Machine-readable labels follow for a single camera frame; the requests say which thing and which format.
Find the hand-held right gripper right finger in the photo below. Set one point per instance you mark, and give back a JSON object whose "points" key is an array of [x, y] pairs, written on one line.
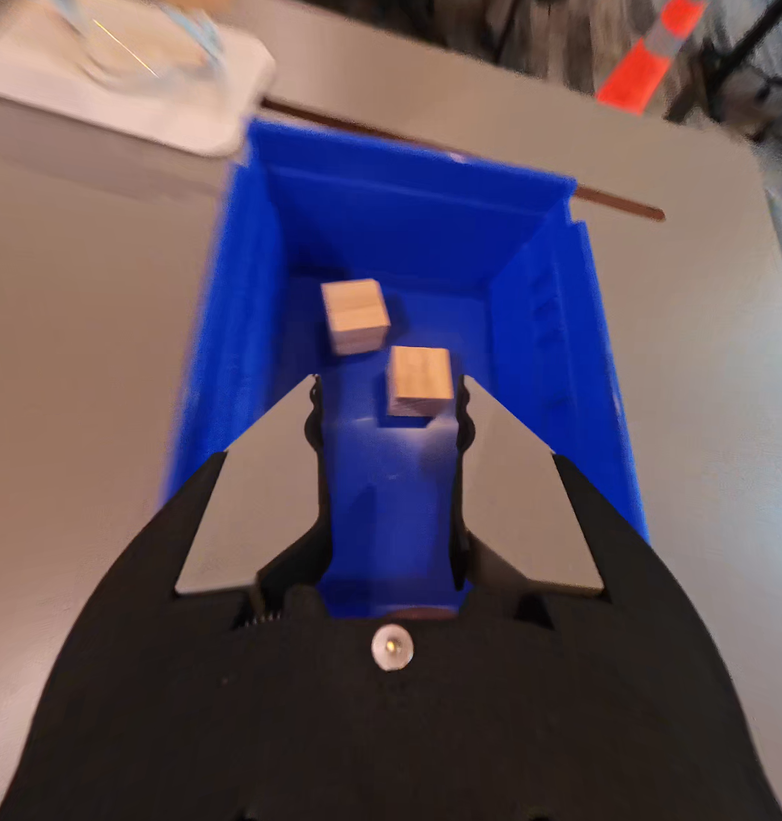
{"points": [[529, 507]]}

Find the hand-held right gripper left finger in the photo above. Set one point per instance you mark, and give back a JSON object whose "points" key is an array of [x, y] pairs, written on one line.
{"points": [[250, 507]]}

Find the blue-striped wooden cube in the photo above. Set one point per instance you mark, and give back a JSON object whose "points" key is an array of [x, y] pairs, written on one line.
{"points": [[356, 314], [420, 381]]}

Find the blue plastic bin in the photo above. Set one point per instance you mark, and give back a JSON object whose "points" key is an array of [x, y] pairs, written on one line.
{"points": [[397, 224]]}

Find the white stand base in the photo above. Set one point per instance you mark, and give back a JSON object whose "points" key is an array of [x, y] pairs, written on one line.
{"points": [[192, 109]]}

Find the red orange object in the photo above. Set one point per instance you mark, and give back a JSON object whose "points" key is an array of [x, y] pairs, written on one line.
{"points": [[647, 58]]}

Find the dark desk frame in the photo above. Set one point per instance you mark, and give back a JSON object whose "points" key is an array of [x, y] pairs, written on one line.
{"points": [[744, 51]]}

